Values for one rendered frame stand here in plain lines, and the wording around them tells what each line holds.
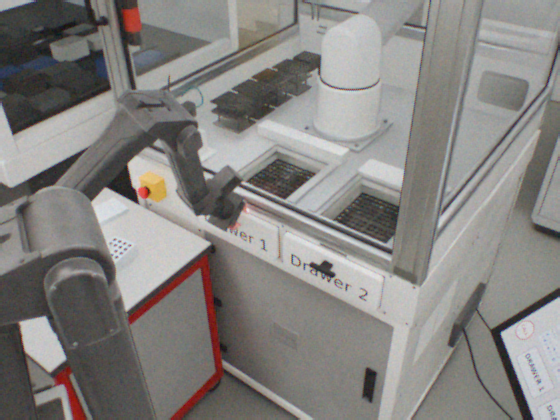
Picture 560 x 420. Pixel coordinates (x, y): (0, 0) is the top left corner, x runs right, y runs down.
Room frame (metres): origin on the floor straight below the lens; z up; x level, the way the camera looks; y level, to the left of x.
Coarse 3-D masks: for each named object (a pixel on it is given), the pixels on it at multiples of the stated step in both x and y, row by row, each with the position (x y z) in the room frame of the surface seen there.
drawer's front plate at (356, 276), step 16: (288, 240) 1.08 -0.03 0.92; (304, 240) 1.07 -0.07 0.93; (288, 256) 1.08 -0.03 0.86; (304, 256) 1.05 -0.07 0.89; (320, 256) 1.02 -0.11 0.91; (336, 256) 1.00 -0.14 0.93; (304, 272) 1.05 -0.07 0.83; (320, 272) 1.02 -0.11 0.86; (336, 272) 0.99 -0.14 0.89; (352, 272) 0.96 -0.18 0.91; (368, 272) 0.94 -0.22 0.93; (336, 288) 0.99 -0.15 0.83; (352, 288) 0.96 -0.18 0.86; (368, 288) 0.93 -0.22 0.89; (368, 304) 0.93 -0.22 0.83
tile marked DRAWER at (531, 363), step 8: (528, 352) 0.64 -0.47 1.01; (536, 352) 0.63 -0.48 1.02; (520, 360) 0.63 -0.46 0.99; (528, 360) 0.62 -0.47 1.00; (536, 360) 0.62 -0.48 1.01; (520, 368) 0.62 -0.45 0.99; (528, 368) 0.61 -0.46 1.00; (536, 368) 0.60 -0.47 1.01; (544, 368) 0.59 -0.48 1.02; (528, 376) 0.60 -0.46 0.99; (536, 376) 0.59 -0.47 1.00; (544, 376) 0.58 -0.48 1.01; (528, 384) 0.58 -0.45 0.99; (536, 384) 0.57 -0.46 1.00; (544, 384) 0.57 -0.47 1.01; (552, 384) 0.56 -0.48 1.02; (536, 392) 0.56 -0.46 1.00; (544, 392) 0.55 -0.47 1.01
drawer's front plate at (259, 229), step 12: (204, 216) 1.27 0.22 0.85; (240, 216) 1.18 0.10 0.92; (252, 216) 1.17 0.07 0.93; (216, 228) 1.24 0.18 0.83; (228, 228) 1.21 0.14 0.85; (240, 228) 1.18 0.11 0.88; (252, 228) 1.16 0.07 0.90; (264, 228) 1.13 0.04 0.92; (276, 228) 1.12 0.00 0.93; (240, 240) 1.18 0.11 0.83; (252, 240) 1.16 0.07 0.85; (264, 240) 1.13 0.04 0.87; (276, 240) 1.11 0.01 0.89; (264, 252) 1.13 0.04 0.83; (276, 252) 1.11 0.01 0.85
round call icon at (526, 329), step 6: (528, 318) 0.71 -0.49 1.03; (516, 324) 0.71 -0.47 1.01; (522, 324) 0.70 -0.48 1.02; (528, 324) 0.69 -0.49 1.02; (534, 324) 0.69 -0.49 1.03; (516, 330) 0.70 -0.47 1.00; (522, 330) 0.69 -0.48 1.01; (528, 330) 0.68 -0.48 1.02; (534, 330) 0.67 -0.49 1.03; (516, 336) 0.68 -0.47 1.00; (522, 336) 0.68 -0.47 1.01; (528, 336) 0.67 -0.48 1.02; (522, 342) 0.67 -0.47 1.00
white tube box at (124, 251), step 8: (112, 240) 1.23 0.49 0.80; (120, 240) 1.23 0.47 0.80; (128, 240) 1.23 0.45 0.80; (120, 248) 1.20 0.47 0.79; (128, 248) 1.20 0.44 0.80; (136, 248) 1.21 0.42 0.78; (112, 256) 1.17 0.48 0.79; (120, 256) 1.16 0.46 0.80; (128, 256) 1.18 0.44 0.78; (120, 264) 1.15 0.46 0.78
